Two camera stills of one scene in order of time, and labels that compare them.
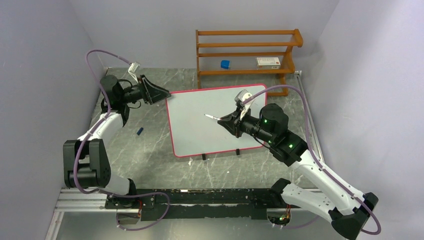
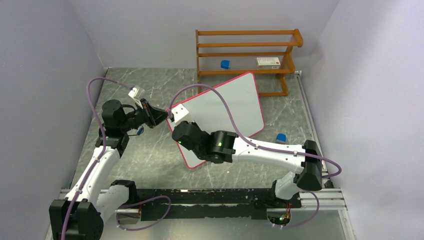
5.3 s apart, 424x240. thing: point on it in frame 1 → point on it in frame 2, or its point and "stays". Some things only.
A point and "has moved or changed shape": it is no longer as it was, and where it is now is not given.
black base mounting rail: [195, 204] stays
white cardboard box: [268, 63] stays
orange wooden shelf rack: [247, 52] stays
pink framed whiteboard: [193, 133] has moved or changed shape
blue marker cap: [139, 132] stays
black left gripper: [154, 93] → [157, 116]
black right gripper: [232, 123] → [187, 122]
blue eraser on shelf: [225, 64] stays
